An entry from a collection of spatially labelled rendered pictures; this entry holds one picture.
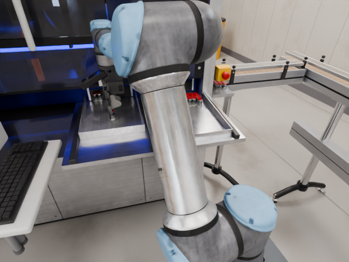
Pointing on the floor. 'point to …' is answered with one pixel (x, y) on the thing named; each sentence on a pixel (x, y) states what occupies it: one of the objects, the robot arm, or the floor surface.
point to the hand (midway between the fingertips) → (109, 109)
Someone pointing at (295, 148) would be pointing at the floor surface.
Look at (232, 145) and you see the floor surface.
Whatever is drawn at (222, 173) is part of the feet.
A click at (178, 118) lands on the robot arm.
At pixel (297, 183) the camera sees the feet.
